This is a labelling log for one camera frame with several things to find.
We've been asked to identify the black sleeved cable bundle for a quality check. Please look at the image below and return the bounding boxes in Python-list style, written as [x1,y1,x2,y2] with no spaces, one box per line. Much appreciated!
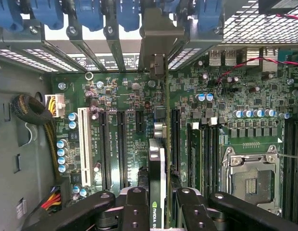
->
[11,94,61,179]

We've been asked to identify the thin metal locking lever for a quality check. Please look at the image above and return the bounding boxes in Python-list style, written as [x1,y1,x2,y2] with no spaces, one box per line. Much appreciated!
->
[276,153,298,160]

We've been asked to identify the red black twisted wire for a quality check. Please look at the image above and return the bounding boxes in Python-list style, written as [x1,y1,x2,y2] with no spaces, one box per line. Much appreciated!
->
[216,56,298,85]

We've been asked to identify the open black PC case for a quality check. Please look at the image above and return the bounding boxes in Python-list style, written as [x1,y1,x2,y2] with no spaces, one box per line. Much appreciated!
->
[0,0,298,231]

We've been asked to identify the white power connector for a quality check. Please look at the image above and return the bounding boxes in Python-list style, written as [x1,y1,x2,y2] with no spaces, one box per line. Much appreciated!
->
[45,94,66,118]

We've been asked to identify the green motherboard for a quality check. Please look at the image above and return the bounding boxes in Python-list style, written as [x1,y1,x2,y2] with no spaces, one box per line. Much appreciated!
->
[51,55,298,231]

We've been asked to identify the white expansion slot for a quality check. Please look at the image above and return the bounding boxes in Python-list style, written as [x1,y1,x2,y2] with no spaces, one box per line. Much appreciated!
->
[77,107,94,189]

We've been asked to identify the metal CPU socket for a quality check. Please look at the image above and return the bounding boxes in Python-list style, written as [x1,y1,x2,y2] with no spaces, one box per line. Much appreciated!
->
[221,144,283,216]

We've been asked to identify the blue card retention clip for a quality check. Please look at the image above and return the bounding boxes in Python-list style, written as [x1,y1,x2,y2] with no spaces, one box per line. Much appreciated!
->
[74,0,104,32]
[116,0,140,33]
[0,0,24,32]
[31,0,64,31]
[197,0,224,33]

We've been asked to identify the coloured power wires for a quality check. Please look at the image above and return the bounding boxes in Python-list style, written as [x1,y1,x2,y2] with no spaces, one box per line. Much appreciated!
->
[40,185,62,213]

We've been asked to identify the short black expansion slot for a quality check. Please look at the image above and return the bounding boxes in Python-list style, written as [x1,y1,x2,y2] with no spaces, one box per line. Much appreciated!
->
[136,110,145,134]

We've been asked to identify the long black expansion slot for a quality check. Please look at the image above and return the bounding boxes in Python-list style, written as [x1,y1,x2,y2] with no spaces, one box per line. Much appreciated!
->
[172,108,181,174]
[116,110,128,190]
[98,110,111,191]

